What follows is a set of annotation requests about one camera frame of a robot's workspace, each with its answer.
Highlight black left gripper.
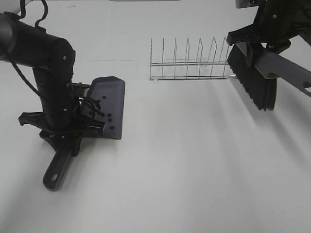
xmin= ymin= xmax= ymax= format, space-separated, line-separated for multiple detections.
xmin=18 ymin=111 xmax=105 ymax=157

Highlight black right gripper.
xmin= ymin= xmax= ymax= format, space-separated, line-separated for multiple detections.
xmin=227 ymin=14 xmax=311 ymax=67

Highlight grey brush black bristles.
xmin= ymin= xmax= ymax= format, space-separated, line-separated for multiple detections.
xmin=227 ymin=42 xmax=311 ymax=111

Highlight grey plastic dustpan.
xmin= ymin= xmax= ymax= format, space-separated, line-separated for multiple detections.
xmin=39 ymin=76 xmax=125 ymax=191

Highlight coffee bean pile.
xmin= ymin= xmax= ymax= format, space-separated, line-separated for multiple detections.
xmin=88 ymin=95 xmax=116 ymax=130

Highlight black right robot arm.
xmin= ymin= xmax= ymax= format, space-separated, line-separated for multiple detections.
xmin=227 ymin=0 xmax=311 ymax=67

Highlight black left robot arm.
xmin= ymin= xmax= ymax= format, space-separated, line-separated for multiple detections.
xmin=0 ymin=12 xmax=104 ymax=156

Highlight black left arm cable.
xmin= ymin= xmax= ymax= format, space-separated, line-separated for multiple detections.
xmin=0 ymin=0 xmax=105 ymax=127

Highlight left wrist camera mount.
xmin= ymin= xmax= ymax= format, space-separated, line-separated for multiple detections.
xmin=66 ymin=83 xmax=91 ymax=96

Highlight chrome wire dish rack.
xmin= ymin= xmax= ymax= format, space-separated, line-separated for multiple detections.
xmin=149 ymin=37 xmax=236 ymax=81

